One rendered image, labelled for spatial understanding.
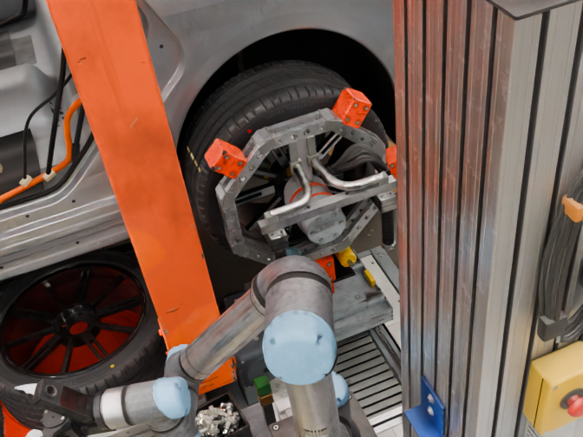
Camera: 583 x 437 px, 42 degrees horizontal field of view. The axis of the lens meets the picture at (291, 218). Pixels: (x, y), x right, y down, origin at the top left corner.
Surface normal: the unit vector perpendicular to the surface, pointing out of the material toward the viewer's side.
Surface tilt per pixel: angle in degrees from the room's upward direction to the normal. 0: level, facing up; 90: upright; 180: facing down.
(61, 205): 90
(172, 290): 90
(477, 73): 90
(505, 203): 90
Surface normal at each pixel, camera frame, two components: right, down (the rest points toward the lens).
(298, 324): -0.08, -0.71
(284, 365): -0.02, 0.57
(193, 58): 0.36, 0.59
